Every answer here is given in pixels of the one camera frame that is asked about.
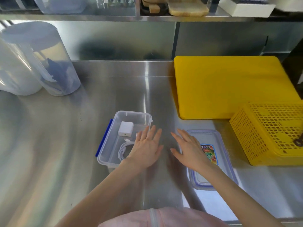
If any white flat box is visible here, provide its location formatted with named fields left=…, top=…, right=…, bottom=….
left=218, top=0, right=276, bottom=17

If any tall clear cylinder container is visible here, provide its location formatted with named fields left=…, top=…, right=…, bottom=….
left=1, top=21, right=81, bottom=96

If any clear round white-tinted container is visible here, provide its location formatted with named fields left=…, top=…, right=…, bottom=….
left=0, top=38, right=42, bottom=96

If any person's left hand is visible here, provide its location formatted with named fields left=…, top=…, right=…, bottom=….
left=127, top=126, right=164, bottom=169

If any person's right forearm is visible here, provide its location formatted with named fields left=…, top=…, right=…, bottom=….
left=201, top=163, right=283, bottom=227

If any person's right hand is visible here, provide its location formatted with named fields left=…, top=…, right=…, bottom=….
left=170, top=129, right=211, bottom=172

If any yellow cutting board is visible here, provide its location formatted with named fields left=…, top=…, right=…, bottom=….
left=174, top=56, right=301, bottom=120

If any clear plastic tub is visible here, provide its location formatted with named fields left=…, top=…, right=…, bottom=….
left=33, top=0, right=87, bottom=14

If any stainless steel shelf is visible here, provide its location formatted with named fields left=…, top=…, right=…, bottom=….
left=0, top=5, right=303, bottom=23

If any white charger adapter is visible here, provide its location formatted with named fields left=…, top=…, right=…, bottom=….
left=118, top=121, right=134, bottom=138

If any row of clear glasses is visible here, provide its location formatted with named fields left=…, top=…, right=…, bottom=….
left=96, top=0, right=135, bottom=10

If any pink apron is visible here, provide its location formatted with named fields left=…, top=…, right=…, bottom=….
left=98, top=207, right=229, bottom=227

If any stack of small wooden pieces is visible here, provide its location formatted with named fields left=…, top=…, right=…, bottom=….
left=140, top=0, right=169, bottom=16

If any yellow plastic basket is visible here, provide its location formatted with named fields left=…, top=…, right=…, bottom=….
left=229, top=100, right=303, bottom=167

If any dark appliance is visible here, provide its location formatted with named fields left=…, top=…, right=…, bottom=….
left=281, top=40, right=303, bottom=92

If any clear box with blue clasp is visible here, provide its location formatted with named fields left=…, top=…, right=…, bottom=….
left=95, top=111, right=153, bottom=169

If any clear lid with colourful label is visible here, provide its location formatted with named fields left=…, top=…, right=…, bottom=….
left=186, top=130, right=239, bottom=191

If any white coiled cable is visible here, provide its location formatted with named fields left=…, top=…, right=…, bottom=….
left=118, top=133, right=142, bottom=161

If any pale wooden board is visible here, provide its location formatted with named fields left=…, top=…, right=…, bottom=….
left=168, top=0, right=210, bottom=17

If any person's left forearm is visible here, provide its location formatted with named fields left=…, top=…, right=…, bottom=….
left=55, top=159, right=149, bottom=227

